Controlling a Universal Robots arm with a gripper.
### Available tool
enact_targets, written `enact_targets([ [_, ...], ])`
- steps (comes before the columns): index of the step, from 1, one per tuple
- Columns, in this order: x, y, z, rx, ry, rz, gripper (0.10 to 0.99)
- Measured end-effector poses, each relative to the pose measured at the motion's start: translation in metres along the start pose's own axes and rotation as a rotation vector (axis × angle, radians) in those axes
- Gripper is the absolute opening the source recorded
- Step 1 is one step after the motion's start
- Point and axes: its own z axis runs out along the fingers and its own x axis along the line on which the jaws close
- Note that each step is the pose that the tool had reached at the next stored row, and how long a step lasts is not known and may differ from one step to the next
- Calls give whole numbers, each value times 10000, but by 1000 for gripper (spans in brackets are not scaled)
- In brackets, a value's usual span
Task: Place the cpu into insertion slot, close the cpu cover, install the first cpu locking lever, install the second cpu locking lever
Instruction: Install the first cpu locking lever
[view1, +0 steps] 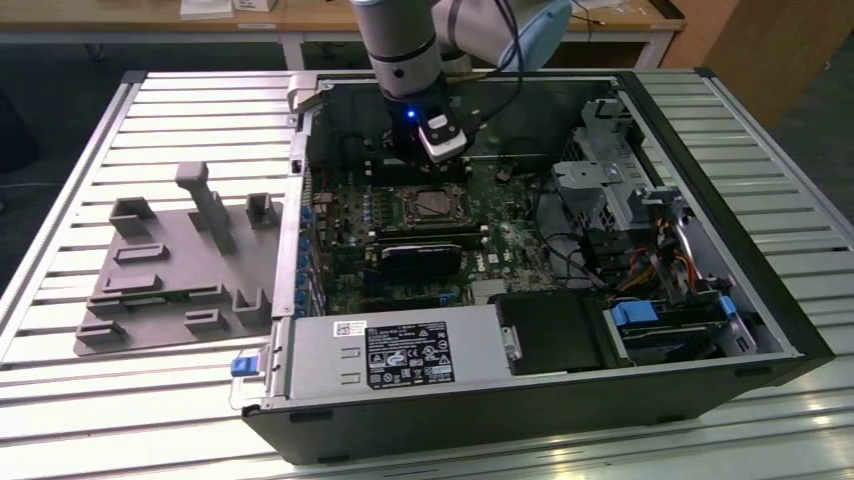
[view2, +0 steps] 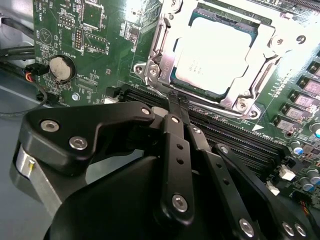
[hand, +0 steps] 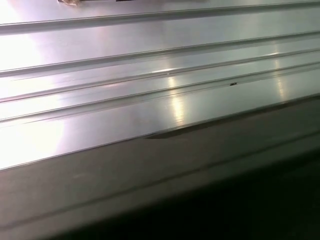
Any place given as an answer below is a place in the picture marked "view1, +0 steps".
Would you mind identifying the black NVIDIA graphics card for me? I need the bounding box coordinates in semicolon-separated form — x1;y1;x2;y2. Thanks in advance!
377;242;466;281

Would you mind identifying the wooden cabinet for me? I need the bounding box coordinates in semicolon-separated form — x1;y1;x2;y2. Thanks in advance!
657;0;854;129

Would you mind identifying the white cardboard box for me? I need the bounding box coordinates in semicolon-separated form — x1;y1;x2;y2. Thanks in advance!
181;0;237;21

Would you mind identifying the green RAM stick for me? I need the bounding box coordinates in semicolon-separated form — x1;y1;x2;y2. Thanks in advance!
380;225;484;238

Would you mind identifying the green motherboard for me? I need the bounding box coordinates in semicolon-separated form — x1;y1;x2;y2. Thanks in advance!
303;149;562;319

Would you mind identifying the black PC case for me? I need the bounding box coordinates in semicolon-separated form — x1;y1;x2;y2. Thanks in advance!
239;67;840;466

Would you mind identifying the black plastic shroud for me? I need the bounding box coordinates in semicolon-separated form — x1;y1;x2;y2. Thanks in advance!
490;289;620;376

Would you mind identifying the black memory slot block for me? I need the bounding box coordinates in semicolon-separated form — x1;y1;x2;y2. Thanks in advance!
369;153;469;187

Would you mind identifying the orange yellow wire bundle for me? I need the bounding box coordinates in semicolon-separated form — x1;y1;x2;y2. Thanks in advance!
620;249;702;296

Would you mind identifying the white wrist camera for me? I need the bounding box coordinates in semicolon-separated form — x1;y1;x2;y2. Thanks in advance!
417;112;469;164

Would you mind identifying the blue disk carrier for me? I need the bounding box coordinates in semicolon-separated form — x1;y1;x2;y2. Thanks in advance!
610;298;669;331

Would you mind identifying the black cable bundle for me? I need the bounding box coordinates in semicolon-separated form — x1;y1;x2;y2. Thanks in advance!
544;229;613;292

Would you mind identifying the grey parts rack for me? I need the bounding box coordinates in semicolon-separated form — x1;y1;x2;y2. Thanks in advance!
71;162;289;357

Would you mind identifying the wooden desk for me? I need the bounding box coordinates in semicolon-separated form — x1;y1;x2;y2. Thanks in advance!
0;0;689;71

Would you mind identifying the metal disk bay cage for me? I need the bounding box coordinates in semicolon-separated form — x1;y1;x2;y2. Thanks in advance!
550;98;669;231

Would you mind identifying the CPU socket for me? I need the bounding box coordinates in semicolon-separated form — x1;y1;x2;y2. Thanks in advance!
398;185;466;230

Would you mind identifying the black camera cable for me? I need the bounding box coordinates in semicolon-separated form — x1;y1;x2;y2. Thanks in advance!
450;0;530;149

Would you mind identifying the silver power supply unit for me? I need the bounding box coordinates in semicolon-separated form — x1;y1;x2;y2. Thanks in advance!
263;302;522;401

